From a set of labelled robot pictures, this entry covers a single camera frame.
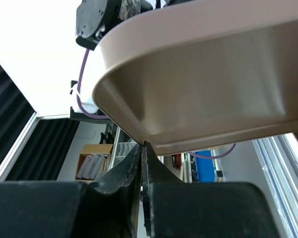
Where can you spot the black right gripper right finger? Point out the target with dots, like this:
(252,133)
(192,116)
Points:
(175,209)

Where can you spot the aluminium table edge rail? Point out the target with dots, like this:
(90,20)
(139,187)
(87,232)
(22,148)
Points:
(278,156)

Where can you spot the beige tin lid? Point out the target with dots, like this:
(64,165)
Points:
(202,73)

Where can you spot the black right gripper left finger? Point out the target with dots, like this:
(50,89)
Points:
(104,208)

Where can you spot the cardboard box with books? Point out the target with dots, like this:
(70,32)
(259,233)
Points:
(93,161)

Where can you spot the blue background object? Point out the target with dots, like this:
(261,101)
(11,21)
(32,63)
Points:
(205,170)

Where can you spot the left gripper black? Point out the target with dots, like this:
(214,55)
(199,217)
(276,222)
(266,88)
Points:
(95,18)

